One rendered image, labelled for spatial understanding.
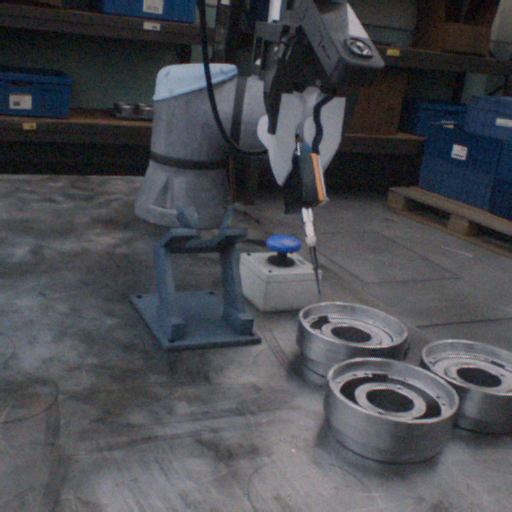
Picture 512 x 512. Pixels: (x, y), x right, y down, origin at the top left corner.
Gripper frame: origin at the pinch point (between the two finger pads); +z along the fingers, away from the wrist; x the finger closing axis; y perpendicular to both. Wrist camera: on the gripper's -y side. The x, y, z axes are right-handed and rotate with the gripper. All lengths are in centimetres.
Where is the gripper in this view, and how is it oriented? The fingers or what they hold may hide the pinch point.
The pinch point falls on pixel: (301, 174)
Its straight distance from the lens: 74.6
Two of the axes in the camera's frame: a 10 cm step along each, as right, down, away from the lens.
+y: -4.1, -3.2, 8.5
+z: -1.2, 9.5, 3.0
